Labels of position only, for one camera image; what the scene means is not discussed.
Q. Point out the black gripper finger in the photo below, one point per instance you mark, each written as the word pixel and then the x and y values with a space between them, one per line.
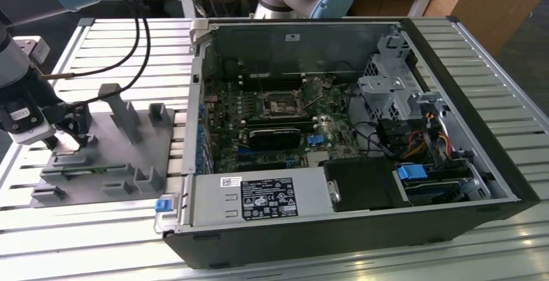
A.
pixel 50 142
pixel 81 123

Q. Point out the silver square CPU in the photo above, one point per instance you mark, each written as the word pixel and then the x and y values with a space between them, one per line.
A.
pixel 68 142

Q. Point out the black RAM slot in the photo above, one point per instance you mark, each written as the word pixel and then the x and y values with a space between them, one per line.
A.
pixel 278 120
pixel 278 126

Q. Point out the CPU socket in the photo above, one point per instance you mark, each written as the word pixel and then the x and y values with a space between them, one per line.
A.
pixel 279 105

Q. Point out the gray plastic parts rack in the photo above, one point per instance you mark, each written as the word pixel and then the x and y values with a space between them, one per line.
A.
pixel 110 159

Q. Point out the green RAM stick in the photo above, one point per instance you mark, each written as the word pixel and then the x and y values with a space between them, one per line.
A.
pixel 102 168

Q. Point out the blue case latch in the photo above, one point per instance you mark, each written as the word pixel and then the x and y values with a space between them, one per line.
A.
pixel 165 206

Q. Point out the gray power supply with label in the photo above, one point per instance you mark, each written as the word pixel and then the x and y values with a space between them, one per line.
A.
pixel 214 197

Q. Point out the black graphics card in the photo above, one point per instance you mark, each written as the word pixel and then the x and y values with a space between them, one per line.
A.
pixel 274 139

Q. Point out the metal socket locking lever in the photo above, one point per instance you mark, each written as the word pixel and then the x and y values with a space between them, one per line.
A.
pixel 314 99

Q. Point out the silver chipset heatsink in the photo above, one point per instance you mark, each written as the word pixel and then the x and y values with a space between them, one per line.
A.
pixel 317 159

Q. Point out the green motherboard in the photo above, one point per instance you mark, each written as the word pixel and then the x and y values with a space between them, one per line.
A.
pixel 330 126

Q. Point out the silver metal disk bay cage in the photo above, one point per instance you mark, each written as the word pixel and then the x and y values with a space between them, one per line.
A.
pixel 381 101

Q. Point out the black open PC case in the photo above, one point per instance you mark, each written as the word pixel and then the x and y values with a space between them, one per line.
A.
pixel 342 245

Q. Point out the blue disk carrier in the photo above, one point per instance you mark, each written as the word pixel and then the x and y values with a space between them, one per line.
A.
pixel 411 173

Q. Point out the brown wooden cabinet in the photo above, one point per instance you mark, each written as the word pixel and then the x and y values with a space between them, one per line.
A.
pixel 493 4

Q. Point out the white rounded camera mount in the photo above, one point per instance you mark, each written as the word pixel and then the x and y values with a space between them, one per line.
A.
pixel 32 134

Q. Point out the black wrist camera with label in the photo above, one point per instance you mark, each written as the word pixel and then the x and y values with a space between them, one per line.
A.
pixel 18 114

